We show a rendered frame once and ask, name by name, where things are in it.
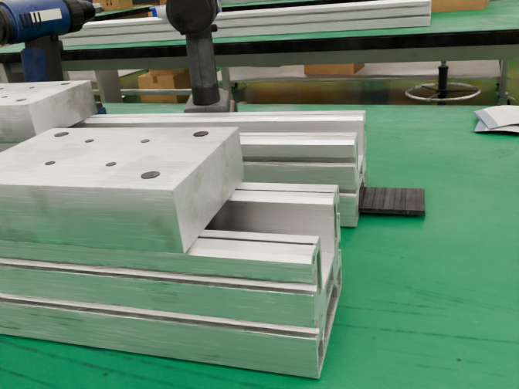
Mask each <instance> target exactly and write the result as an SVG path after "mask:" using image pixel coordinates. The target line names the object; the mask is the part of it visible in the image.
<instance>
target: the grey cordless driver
mask: <svg viewBox="0 0 519 389"><path fill-rule="evenodd" d="M165 4H166V7H165V10H166V15H167V18H168V21H169V22H170V24H171V25H172V26H173V27H174V28H175V29H176V30H177V31H179V32H180V34H181V35H182V36H184V35H185V38H186V49H187V56H188V68H189V73H190V80H191V87H192V95H190V97H189V99H188V102H187V103H186V106H185V108H184V113H238V107H237V105H236V102H235V100H231V98H230V93H229V91H227V90H223V91H219V84H218V78H217V72H216V66H215V54H214V49H213V42H212V32H217V31H218V28H217V25H216V24H214V25H212V23H213V22H214V20H215V18H216V16H217V15H218V14H219V0H167V1H166V3H165Z"/></svg>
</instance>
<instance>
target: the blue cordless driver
mask: <svg viewBox="0 0 519 389"><path fill-rule="evenodd" d="M104 10H105V9H104V7H98V8H94V6H93V4H92V3H91V2H86V1H82V0H5V1H0V45H7V44H9V45H13V44H17V43H22V42H24V43H25V48H24V49H22V50H20V52H21V57H22V68H23V75H24V80H25V83H39V82H59V81H64V80H63V70H62V64H61V59H64V52H63V41H61V40H59V37H58V36H64V35H65V34H67V33H72V32H79V31H80V30H81V29H82V28H83V25H84V24H86V23H88V22H90V21H91V20H93V19H94V18H95V16H96V12H103V11H104ZM95 103H96V106H97V113H95V114H94V115H99V114H107V112H106V108H105V107H103V105H102V103H101V102H97V101H95Z"/></svg>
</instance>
